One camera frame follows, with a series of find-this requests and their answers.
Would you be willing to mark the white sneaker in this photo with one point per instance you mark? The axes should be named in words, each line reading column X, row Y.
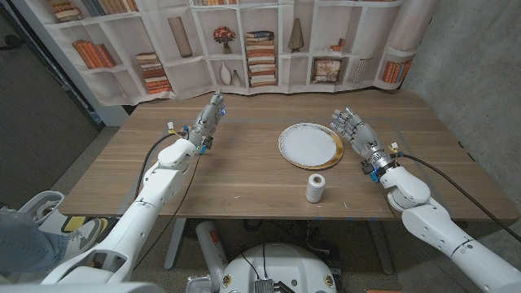
column 83, row 236

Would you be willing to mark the yellow floor pad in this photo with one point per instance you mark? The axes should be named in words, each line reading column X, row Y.
column 75, row 224

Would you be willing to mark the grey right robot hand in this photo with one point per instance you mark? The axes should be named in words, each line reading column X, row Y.
column 360, row 134

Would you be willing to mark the foil tray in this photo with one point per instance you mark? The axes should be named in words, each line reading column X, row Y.
column 199, row 285

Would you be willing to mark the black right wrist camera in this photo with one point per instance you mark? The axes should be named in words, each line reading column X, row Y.
column 368, row 169

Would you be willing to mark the white round bin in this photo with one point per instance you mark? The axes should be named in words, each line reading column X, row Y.
column 40, row 203

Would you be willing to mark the printed bookshelf backdrop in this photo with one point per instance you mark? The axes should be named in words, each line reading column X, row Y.
column 195, row 73

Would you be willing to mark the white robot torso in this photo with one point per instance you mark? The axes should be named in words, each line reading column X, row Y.
column 81, row 288

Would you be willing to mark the white tape roll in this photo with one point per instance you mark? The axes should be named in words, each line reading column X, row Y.
column 315, row 191

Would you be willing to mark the grey electronics box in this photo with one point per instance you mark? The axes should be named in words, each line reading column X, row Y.
column 264, row 286

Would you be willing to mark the white roll with orange label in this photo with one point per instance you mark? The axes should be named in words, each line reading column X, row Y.
column 209, row 248

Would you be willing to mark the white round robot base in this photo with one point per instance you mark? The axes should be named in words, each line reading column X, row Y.
column 281, row 264

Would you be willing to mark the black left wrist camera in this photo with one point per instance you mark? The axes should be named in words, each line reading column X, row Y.
column 208, row 143

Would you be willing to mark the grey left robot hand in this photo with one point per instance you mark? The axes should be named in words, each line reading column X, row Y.
column 207, row 120

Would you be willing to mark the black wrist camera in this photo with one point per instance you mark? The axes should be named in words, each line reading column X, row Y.
column 368, row 169
column 208, row 143

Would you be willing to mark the person's leg in jeans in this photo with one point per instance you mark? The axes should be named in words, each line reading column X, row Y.
column 24, row 244

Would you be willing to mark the white gold-rimmed paper plate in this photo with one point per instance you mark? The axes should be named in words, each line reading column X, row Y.
column 309, row 146

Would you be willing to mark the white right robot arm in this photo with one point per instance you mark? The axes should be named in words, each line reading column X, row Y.
column 427, row 219

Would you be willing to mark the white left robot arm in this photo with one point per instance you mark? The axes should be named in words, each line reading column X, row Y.
column 163, row 183

